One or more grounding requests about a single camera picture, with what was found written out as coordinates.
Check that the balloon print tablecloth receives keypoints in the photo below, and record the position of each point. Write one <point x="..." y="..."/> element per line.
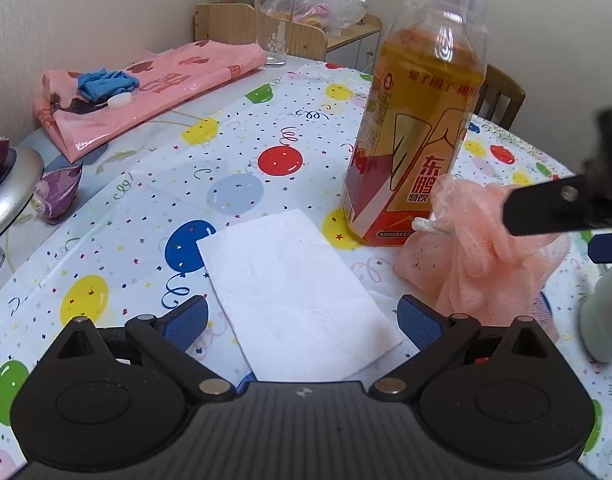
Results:
<point x="151" y="210"/>

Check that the silver plate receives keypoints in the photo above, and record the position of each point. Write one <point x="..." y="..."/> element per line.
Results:
<point x="11" y="190"/>

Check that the clear plastic bag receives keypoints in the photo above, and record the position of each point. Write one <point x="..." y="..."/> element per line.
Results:
<point x="331" y="10"/>

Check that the white paper napkin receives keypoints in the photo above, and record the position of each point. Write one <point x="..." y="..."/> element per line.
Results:
<point x="296" y="290"/>

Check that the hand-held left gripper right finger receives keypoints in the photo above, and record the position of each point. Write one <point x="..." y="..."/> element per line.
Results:
<point x="418" y="321"/>

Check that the blue cloth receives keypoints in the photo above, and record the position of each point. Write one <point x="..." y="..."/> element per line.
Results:
<point x="103" y="85"/>

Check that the orange drink bottle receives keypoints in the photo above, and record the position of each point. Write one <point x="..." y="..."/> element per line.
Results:
<point x="411" y="135"/>

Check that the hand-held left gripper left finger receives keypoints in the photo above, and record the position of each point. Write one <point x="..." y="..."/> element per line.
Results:
<point x="186" y="316"/>

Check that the wooden shelf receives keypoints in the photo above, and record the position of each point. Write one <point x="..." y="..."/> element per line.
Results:
<point x="226" y="25"/>

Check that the pink plastic bag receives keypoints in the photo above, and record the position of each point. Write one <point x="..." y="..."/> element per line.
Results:
<point x="186" y="80"/>

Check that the wooden chair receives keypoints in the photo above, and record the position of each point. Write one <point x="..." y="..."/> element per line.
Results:
<point x="501" y="92"/>

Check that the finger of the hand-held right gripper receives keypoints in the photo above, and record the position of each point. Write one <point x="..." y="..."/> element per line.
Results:
<point x="546" y="207"/>
<point x="608" y="249"/>

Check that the clear drinking glass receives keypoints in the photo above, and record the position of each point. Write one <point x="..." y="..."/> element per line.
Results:
<point x="271" y="35"/>

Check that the white bottle cap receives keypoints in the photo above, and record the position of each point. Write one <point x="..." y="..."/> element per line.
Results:
<point x="120" y="100"/>

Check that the mint green bowl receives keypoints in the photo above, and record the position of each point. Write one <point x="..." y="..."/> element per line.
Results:
<point x="606" y="320"/>

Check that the peach mesh bath puff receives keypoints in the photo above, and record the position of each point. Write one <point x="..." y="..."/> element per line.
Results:
<point x="466" y="270"/>

